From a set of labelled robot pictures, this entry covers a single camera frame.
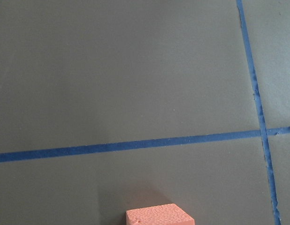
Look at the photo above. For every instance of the orange foam cube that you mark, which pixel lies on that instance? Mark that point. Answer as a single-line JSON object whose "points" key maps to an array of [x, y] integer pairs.
{"points": [[167, 214]]}

